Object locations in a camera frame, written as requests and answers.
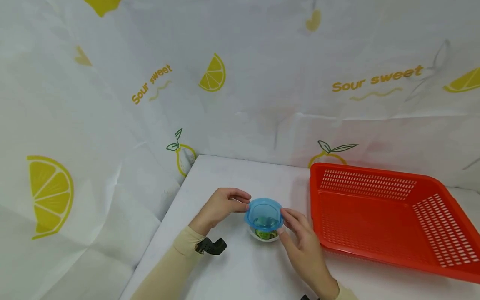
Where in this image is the person's left hand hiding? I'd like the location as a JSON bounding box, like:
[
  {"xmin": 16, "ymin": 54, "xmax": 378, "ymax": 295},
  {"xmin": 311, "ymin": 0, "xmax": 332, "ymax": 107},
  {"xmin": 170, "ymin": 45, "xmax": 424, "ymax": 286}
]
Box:
[{"xmin": 188, "ymin": 187, "xmax": 253, "ymax": 237}]

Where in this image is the person's right hand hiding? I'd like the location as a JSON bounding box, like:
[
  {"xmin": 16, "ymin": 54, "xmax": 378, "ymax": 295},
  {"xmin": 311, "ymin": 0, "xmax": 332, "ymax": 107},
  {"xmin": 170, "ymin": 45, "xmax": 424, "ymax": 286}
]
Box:
[{"xmin": 278, "ymin": 207, "xmax": 340, "ymax": 299}]

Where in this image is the blue translucent plastic lid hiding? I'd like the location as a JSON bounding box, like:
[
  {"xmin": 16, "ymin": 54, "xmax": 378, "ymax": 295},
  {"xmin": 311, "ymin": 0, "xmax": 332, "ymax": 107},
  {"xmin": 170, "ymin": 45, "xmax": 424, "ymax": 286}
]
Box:
[{"xmin": 244, "ymin": 197, "xmax": 285, "ymax": 233}]

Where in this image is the person's right forearm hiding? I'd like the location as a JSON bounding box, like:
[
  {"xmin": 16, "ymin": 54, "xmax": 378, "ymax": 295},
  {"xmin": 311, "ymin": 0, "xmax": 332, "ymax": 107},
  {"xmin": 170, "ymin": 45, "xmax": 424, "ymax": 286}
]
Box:
[{"xmin": 319, "ymin": 281, "xmax": 359, "ymax": 300}]

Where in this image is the green food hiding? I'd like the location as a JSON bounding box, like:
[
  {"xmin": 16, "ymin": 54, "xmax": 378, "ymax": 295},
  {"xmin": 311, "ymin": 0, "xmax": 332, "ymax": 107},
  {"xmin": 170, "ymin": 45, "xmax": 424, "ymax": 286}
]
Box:
[{"xmin": 255, "ymin": 228, "xmax": 279, "ymax": 240}]

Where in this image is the small clear bowl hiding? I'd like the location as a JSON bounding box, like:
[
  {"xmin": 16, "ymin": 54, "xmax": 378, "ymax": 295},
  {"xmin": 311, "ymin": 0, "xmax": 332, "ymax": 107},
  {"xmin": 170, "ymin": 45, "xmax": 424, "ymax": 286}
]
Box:
[{"xmin": 247, "ymin": 225, "xmax": 281, "ymax": 243}]

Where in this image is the red perforated plastic basket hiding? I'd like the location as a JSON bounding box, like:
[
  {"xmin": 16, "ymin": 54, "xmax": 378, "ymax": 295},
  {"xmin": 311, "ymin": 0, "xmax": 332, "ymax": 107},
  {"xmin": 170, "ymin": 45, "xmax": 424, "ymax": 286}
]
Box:
[{"xmin": 310, "ymin": 162, "xmax": 480, "ymax": 285}]

